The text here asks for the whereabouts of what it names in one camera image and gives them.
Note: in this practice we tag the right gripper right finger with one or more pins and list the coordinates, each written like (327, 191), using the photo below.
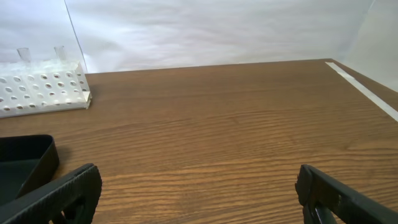
(335, 199)

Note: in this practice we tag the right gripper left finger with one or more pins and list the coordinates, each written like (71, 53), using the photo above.
(62, 196)

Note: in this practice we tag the clear test tube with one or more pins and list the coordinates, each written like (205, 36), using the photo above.
(24, 54)
(60, 53)

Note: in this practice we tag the black tray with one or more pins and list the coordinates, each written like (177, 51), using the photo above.
(18, 168)

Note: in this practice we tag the white test tube rack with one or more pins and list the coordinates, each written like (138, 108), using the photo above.
(40, 90)

